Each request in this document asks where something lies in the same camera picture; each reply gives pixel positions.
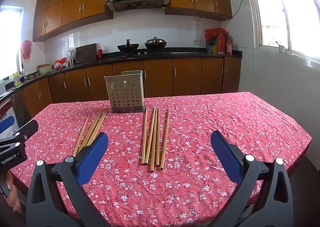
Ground black wok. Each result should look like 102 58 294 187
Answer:
117 39 140 54

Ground large bright window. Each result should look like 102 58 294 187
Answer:
244 0 320 63

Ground dark pot with lid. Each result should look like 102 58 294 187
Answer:
144 37 167 50

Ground wooden lower cabinets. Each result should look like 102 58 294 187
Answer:
11 57 242 120

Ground person's left hand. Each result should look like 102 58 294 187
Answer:
4 170 22 212

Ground dark cutting board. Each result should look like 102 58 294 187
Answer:
75 43 97 64

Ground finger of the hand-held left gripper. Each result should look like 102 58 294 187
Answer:
0 115 15 135
0 119 39 153

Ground large red bottle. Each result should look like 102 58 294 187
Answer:
216 34 226 54

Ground green basin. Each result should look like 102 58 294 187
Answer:
37 64 54 76

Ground thin wall cable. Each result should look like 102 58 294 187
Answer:
231 0 249 19

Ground red and white bag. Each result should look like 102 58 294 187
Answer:
54 57 70 70

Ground black gas stove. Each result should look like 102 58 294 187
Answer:
120 51 170 56

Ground perforated green utensil holder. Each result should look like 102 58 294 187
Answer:
104 70 148 113

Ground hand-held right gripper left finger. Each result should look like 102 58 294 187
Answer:
26 132 109 227

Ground black kitchen countertop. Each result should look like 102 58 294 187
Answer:
0 51 243 98

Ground red floral tablecloth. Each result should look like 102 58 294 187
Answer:
10 91 313 227

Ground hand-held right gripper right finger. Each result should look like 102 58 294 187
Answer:
210 130 294 227

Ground hanging red plastic bag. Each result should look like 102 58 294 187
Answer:
21 40 33 61

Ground small window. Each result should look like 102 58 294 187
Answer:
0 6 24 81

